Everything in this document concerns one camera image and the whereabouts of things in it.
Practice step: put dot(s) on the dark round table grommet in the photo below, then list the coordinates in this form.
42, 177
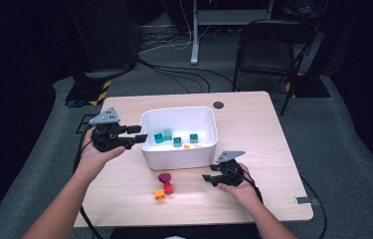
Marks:
218, 105

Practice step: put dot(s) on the white desk frame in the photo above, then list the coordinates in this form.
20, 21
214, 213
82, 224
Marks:
195, 40

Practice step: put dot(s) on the black striped stand base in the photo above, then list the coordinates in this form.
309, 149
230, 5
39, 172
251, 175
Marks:
310, 87
86, 91

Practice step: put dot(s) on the red toy block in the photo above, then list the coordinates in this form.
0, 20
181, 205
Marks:
168, 188

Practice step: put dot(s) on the metal table edge bracket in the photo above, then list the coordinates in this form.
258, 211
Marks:
305, 200

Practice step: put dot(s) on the person's right hand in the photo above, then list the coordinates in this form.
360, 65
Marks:
243, 192

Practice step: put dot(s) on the white plastic bin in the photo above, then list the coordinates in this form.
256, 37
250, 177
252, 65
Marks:
177, 159

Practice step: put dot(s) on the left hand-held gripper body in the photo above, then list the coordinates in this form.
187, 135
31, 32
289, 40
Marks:
107, 137

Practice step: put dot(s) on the person's left hand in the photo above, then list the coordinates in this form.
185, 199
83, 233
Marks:
96, 159

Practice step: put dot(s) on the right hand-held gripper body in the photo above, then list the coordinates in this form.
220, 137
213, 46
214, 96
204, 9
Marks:
232, 174

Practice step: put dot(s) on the maroon toy piece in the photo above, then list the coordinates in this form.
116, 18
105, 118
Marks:
164, 177

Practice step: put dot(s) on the black folding chair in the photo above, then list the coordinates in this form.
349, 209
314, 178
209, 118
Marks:
267, 53

